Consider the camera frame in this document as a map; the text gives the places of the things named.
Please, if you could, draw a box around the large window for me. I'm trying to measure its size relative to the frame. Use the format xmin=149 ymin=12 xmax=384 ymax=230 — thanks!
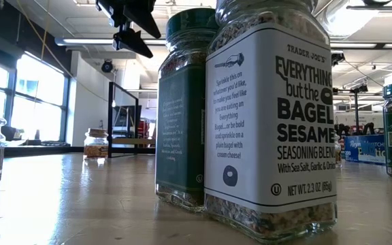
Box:
xmin=0 ymin=50 xmax=71 ymax=146

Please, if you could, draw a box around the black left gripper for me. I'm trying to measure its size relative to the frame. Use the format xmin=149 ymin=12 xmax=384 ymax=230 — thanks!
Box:
xmin=95 ymin=0 xmax=162 ymax=59

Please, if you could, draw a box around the white lid bagel seasoning jar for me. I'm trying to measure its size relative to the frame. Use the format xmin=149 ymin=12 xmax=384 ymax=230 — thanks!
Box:
xmin=203 ymin=0 xmax=339 ymax=244

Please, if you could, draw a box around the black track light cluster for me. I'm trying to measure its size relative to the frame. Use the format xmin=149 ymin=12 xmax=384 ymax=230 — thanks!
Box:
xmin=331 ymin=50 xmax=346 ymax=67

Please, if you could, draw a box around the black background stand frame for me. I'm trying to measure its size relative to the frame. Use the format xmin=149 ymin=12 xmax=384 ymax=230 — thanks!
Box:
xmin=332 ymin=84 xmax=370 ymax=137

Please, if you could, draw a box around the dark background monitor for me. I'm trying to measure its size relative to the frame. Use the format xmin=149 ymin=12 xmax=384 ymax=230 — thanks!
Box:
xmin=113 ymin=105 xmax=142 ymax=129

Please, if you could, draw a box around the overhead LED light bar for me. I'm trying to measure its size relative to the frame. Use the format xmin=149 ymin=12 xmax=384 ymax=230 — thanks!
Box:
xmin=54 ymin=37 xmax=392 ymax=49

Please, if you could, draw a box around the black metal table frame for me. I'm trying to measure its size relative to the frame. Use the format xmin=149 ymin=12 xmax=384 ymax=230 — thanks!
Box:
xmin=4 ymin=145 xmax=157 ymax=158

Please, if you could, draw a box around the blue plastic wrap box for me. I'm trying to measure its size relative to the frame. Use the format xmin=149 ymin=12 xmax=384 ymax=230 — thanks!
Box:
xmin=341 ymin=134 xmax=387 ymax=167

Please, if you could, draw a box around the black wire spice rack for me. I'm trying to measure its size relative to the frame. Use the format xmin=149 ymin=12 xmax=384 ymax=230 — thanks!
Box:
xmin=106 ymin=80 xmax=157 ymax=159

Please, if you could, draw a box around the red background cabinet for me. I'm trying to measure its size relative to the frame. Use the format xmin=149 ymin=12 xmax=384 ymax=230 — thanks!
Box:
xmin=137 ymin=118 xmax=150 ymax=139

